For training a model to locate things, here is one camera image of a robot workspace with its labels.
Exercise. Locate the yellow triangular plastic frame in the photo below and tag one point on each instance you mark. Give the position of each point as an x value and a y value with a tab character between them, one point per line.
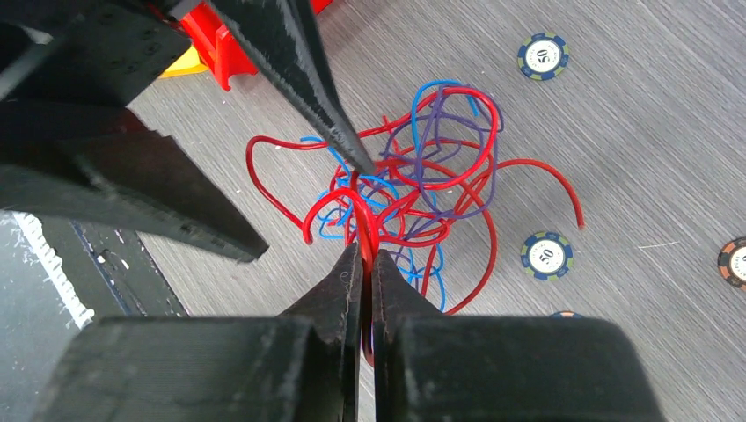
189	63

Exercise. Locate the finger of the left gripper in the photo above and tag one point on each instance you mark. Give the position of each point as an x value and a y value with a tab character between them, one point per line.
282	40

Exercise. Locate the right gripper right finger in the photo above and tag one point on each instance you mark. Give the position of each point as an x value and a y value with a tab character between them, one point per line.
432	367

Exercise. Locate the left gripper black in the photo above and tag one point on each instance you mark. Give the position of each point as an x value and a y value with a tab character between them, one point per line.
96	163

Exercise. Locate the poker chip top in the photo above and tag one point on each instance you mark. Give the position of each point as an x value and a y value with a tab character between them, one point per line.
543	56

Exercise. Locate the red four-compartment bin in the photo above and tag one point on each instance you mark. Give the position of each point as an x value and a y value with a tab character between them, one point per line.
215	43

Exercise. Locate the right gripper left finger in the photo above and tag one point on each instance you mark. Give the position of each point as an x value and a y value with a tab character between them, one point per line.
301	365

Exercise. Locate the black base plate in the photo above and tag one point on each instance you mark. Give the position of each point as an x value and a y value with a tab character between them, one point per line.
111	270

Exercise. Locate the red poker chip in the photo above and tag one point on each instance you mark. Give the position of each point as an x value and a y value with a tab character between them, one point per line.
731	263

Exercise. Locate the poker chip right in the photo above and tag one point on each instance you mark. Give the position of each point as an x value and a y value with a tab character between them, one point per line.
566	314

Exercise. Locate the aluminium front rail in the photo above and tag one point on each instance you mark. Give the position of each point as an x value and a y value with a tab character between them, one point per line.
31	228

